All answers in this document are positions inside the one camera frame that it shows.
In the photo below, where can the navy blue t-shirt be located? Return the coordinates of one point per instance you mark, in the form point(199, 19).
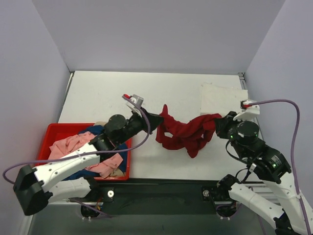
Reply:
point(124, 166)

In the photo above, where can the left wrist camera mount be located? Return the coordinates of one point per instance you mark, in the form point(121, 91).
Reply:
point(134, 102)

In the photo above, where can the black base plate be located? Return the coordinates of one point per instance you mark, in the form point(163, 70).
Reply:
point(161, 197)

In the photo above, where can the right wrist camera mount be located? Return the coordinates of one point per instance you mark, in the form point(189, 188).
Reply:
point(249, 111)

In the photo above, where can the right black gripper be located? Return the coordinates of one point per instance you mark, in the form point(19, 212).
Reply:
point(224, 123)

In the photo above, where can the dark red t-shirt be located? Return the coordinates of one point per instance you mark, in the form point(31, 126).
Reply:
point(193, 136)

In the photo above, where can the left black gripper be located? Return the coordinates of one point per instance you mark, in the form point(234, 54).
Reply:
point(146, 120)

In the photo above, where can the pink t-shirt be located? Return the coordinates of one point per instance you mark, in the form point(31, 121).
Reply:
point(70, 144)

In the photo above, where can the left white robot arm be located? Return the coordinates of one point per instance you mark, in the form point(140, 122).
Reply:
point(36, 187)

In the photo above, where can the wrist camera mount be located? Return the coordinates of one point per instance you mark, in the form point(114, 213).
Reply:
point(134, 102)
point(249, 111)

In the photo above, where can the red plastic bin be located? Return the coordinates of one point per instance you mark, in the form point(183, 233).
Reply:
point(59, 131)

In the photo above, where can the beige t-shirt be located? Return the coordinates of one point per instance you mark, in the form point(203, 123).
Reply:
point(109, 168)

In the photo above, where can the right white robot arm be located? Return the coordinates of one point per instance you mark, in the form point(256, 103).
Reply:
point(275, 198)

